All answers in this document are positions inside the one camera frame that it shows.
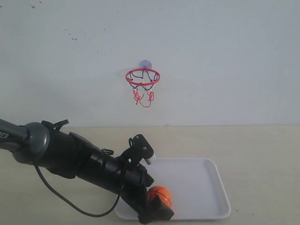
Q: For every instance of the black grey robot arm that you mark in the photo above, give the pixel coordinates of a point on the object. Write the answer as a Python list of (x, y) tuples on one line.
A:
[(44, 145)]

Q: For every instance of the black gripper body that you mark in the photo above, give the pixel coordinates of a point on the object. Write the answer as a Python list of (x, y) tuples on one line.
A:
[(134, 179)]

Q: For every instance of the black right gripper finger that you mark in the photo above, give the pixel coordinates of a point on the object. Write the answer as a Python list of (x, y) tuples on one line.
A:
[(159, 208)]

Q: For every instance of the red mini basketball hoop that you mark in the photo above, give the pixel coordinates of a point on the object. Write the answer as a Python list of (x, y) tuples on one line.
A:
[(142, 82)]

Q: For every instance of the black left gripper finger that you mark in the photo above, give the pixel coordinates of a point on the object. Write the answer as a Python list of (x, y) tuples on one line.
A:
[(150, 217)]

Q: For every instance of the white plastic tray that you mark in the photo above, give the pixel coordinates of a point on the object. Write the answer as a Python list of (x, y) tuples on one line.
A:
[(196, 187)]

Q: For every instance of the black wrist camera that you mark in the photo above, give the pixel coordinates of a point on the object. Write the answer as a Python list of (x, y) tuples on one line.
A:
[(139, 149)]

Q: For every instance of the small orange basketball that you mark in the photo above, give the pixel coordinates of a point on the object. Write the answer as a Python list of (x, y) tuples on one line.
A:
[(163, 193)]

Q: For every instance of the clear suction cup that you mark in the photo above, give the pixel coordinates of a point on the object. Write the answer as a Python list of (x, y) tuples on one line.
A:
[(145, 64)]

